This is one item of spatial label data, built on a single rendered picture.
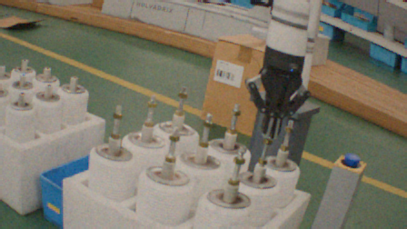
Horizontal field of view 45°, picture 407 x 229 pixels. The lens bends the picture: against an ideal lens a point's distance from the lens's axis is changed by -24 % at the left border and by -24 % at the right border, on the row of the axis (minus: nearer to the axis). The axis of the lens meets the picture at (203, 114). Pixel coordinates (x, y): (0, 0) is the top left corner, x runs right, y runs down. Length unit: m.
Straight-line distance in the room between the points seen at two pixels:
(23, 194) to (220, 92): 1.17
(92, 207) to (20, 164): 0.24
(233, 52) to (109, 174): 1.19
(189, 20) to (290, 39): 2.49
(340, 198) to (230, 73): 1.17
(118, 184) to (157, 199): 0.10
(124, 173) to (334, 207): 0.41
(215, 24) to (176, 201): 2.41
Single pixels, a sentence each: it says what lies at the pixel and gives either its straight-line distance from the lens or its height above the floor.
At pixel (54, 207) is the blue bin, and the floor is 0.05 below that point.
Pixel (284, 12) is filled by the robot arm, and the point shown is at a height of 0.57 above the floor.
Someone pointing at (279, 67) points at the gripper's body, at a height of 0.47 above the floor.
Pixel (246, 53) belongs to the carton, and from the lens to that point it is 2.17.
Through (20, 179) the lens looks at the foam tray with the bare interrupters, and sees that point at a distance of 1.26.
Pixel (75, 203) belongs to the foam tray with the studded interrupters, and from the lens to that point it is 1.13.
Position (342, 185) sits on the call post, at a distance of 1.12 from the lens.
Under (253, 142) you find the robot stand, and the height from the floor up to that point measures 0.19.
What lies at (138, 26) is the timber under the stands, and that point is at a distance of 3.64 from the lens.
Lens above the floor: 0.66
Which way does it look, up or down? 16 degrees down
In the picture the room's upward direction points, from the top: 11 degrees clockwise
